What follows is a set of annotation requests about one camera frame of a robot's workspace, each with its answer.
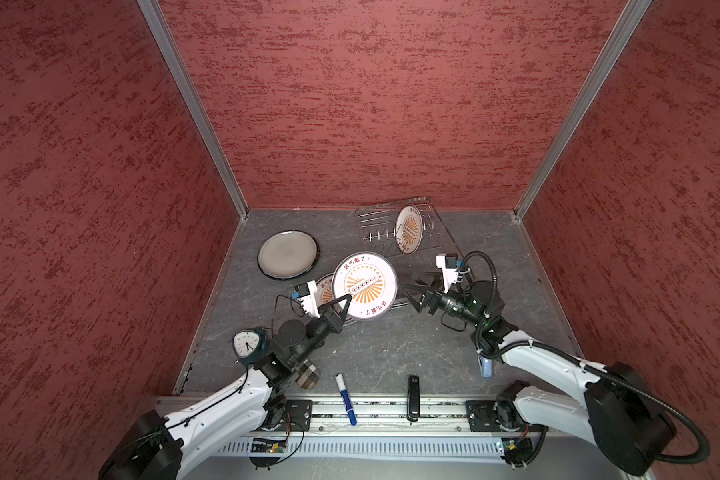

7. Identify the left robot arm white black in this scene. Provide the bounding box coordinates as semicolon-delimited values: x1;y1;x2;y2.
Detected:
98;294;352;479

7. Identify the black corrugated cable hose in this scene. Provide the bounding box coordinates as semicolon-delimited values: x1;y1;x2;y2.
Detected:
458;250;712;464

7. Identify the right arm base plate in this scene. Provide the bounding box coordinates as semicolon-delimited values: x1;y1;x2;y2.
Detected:
465;400;542;435

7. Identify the circuit board with wires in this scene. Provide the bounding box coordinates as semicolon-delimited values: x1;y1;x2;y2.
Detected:
501;438;535;469
248;438;289;470

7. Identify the aluminium front rail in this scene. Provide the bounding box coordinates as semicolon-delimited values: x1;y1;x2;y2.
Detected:
149;392;631;439

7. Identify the dark striped rim plate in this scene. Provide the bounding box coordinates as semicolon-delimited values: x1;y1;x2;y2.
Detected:
256;230;322;281

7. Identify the light blue small bottle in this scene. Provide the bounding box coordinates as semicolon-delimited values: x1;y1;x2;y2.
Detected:
478;356;493;379

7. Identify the orange striped plate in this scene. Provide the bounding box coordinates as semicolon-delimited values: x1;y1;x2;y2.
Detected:
315;274;334;307
332;251;398;321
395;205;424;254

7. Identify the plaid glasses case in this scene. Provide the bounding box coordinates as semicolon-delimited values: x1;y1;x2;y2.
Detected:
294;359;321;390

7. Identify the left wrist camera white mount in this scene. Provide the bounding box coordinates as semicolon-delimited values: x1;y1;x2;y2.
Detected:
292;281;320;318

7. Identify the right circuit board with wires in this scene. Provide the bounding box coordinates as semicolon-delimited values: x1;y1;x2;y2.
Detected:
501;438;535;469

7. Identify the corner aluminium post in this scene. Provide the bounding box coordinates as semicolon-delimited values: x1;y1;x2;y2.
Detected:
514;0;652;223
137;0;250;221

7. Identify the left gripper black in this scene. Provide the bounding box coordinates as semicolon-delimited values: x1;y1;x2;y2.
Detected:
292;293;352;366

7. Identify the black remote stick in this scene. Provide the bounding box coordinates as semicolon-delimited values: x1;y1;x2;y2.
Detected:
406;375;421;423

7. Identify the orange striped front plate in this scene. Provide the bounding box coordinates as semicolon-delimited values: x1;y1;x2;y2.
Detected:
315;274;334;307

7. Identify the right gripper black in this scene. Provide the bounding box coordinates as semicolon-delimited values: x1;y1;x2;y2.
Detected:
399;271;484;328

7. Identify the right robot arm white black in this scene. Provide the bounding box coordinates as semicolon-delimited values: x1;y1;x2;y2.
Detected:
402;281;711;476

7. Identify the left circuit board with wires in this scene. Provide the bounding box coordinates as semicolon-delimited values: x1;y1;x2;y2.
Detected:
248;438;289;470

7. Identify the left corner aluminium post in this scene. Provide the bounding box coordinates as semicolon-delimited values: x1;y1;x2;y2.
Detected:
137;0;250;221

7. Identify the green alarm clock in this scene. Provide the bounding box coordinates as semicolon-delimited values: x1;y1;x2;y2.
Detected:
232;327;269;365

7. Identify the right corner aluminium post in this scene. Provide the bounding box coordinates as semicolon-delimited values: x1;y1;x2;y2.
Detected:
514;0;652;223

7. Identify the blue white marker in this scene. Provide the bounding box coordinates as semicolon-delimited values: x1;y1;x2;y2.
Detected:
335;373;357;426

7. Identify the wire dish rack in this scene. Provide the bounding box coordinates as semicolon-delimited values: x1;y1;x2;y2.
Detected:
353;197;463;310

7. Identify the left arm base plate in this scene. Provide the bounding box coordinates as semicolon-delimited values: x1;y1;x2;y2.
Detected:
260;396;314;432

